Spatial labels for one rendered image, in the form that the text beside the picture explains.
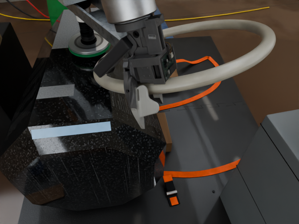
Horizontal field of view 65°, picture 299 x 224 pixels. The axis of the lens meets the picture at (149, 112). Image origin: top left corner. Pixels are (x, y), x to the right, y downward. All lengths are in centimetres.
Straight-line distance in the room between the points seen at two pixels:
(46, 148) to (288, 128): 95
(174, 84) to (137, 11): 15
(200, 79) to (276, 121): 63
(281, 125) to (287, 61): 202
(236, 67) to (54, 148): 78
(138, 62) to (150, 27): 6
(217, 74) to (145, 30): 16
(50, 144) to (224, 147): 132
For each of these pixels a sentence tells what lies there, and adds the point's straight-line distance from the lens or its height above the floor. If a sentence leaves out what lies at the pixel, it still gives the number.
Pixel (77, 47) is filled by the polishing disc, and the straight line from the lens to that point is 129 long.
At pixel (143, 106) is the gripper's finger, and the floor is 123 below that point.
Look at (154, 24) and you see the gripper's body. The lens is 42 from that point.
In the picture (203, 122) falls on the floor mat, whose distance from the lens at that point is 204.
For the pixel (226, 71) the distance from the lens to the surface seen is 48.
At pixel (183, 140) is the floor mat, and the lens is 190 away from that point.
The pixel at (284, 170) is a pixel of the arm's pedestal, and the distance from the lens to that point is 105.
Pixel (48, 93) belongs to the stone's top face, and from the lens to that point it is 116.
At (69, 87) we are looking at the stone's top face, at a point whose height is 83.
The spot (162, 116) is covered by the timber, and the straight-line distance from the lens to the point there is 188.
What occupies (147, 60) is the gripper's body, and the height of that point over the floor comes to 132.
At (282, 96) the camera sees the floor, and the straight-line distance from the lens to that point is 254.
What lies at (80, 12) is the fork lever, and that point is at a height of 111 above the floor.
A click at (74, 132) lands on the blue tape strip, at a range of 100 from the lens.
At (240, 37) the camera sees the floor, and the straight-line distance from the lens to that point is 322.
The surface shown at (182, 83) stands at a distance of 46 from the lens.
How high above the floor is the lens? 157
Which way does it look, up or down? 49 degrees down
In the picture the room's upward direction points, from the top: straight up
